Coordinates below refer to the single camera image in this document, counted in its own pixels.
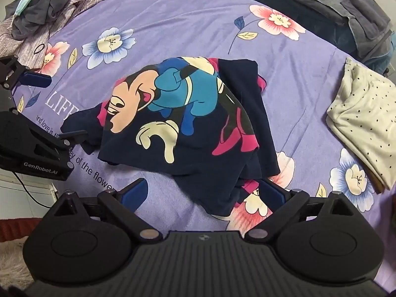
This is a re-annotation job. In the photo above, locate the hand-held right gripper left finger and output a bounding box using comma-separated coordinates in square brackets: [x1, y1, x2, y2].
[46, 178, 163, 244]

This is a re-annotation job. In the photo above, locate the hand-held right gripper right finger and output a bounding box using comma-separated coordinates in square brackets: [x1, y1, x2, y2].
[246, 178, 356, 244]

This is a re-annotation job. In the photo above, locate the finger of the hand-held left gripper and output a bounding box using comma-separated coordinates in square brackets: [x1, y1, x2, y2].
[0, 55, 52, 112]
[12, 108, 89, 154]

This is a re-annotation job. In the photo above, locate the navy cartoon print shirt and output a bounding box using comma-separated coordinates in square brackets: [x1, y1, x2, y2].
[60, 56, 280, 220]

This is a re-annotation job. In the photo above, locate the pile of grey clothes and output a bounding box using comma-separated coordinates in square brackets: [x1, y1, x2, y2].
[0, 0, 124, 69]

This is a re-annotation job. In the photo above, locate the red cloth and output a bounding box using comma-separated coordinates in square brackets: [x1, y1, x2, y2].
[0, 218, 41, 243]

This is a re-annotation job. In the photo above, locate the fluffy beige rug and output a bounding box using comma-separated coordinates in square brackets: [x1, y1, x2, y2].
[0, 237, 34, 288]

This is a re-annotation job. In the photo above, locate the cream polka dot garment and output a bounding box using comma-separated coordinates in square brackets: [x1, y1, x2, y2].
[327, 57, 396, 192]

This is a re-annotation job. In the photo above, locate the purple floral bedsheet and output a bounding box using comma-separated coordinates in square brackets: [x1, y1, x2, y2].
[0, 0, 396, 285]

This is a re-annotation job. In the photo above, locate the grey blanket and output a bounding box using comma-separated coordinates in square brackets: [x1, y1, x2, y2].
[309, 0, 395, 65]

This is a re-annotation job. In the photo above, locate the black cable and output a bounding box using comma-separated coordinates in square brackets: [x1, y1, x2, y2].
[14, 171, 58, 209]

